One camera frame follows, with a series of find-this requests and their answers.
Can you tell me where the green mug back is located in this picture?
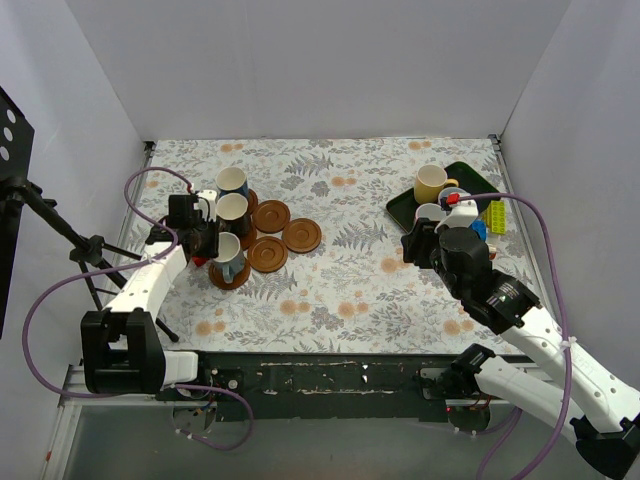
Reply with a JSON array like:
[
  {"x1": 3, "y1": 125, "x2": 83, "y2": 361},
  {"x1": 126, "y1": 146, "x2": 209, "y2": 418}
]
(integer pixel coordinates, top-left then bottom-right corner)
[{"x1": 211, "y1": 232, "x2": 246, "y2": 283}]

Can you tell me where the black mug white inside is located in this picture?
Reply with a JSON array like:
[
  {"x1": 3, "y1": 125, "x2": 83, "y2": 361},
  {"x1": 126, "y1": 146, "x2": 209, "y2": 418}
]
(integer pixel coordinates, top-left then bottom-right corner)
[{"x1": 216, "y1": 193, "x2": 251, "y2": 238}]

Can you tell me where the dark wooden coaster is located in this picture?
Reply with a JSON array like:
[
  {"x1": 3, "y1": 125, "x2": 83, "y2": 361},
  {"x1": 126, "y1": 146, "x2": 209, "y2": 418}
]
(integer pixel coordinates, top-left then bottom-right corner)
[{"x1": 208, "y1": 262, "x2": 251, "y2": 290}]

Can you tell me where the blue mug white inside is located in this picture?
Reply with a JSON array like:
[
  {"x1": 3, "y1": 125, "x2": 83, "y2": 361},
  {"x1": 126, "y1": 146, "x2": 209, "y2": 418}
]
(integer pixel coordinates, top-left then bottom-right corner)
[{"x1": 215, "y1": 166, "x2": 249, "y2": 199}]

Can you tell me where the cream mug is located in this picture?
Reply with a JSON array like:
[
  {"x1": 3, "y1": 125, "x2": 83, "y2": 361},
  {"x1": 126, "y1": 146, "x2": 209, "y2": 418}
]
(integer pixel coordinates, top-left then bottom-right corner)
[{"x1": 413, "y1": 164, "x2": 459, "y2": 205}]

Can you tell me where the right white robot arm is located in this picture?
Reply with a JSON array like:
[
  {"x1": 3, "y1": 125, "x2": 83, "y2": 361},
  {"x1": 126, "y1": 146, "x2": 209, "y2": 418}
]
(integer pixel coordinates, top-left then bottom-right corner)
[{"x1": 401, "y1": 219, "x2": 639, "y2": 479}]

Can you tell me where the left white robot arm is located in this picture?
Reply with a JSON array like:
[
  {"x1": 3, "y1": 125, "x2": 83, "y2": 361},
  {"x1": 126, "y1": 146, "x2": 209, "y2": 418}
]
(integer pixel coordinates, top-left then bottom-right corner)
[{"x1": 81, "y1": 190, "x2": 219, "y2": 400}]

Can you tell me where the blue toy block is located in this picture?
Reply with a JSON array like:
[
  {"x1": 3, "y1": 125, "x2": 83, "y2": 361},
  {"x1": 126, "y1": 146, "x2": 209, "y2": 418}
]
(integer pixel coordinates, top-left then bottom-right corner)
[{"x1": 470, "y1": 220, "x2": 487, "y2": 242}]

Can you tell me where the yellow green toy block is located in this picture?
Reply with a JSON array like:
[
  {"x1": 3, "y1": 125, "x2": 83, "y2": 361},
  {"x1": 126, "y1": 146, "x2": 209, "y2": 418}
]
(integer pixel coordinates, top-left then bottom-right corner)
[{"x1": 483, "y1": 200, "x2": 507, "y2": 235}]

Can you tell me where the pink floral mug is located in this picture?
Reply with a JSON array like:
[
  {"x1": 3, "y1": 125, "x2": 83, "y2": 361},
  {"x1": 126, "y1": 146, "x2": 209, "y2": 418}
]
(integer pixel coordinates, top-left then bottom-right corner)
[{"x1": 414, "y1": 203, "x2": 447, "y2": 223}]

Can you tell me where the light blue mug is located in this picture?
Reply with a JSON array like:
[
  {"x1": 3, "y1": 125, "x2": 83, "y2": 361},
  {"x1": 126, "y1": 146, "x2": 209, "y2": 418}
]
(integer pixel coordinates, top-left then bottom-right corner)
[{"x1": 438, "y1": 187, "x2": 470, "y2": 211}]

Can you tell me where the black tray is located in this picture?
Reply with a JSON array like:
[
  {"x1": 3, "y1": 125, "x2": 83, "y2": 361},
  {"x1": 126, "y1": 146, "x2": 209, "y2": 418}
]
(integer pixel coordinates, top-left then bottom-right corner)
[{"x1": 385, "y1": 161, "x2": 499, "y2": 233}]

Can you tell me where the black tripod stand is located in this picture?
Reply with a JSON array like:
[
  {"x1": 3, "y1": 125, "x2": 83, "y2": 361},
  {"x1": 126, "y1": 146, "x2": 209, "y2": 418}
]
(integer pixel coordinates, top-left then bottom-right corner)
[{"x1": 20, "y1": 180, "x2": 179, "y2": 353}]

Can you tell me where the floral table mat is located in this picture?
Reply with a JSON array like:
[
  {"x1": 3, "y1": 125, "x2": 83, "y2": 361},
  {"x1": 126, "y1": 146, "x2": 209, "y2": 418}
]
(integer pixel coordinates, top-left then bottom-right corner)
[{"x1": 125, "y1": 138, "x2": 513, "y2": 355}]

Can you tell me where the black perforated panel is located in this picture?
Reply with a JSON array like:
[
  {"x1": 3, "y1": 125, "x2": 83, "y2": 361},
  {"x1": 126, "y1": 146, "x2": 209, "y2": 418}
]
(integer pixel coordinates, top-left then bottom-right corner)
[{"x1": 1, "y1": 88, "x2": 35, "y2": 328}]

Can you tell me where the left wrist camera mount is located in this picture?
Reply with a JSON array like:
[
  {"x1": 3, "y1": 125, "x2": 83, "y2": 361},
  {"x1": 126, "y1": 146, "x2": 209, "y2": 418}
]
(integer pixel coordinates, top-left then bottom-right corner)
[{"x1": 196, "y1": 190, "x2": 218, "y2": 222}]

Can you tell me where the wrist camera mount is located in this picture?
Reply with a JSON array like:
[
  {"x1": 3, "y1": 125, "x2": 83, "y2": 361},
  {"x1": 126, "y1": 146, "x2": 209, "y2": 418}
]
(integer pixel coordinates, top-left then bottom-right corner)
[
  {"x1": 435, "y1": 193, "x2": 479, "y2": 233},
  {"x1": 196, "y1": 190, "x2": 218, "y2": 222}
]

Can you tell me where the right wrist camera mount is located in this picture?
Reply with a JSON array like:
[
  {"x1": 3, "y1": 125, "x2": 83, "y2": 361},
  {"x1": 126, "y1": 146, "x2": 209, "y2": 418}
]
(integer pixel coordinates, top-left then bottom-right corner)
[{"x1": 435, "y1": 193, "x2": 479, "y2": 233}]

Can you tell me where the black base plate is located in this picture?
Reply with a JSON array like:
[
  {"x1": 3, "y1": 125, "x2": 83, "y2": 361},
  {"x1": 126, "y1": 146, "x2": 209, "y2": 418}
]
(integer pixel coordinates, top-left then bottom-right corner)
[{"x1": 157, "y1": 353, "x2": 496, "y2": 430}]

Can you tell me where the aluminium frame rail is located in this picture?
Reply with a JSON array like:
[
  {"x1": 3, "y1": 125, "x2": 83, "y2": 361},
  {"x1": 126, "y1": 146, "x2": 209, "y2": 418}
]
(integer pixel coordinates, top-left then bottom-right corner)
[{"x1": 39, "y1": 363, "x2": 211, "y2": 480}]

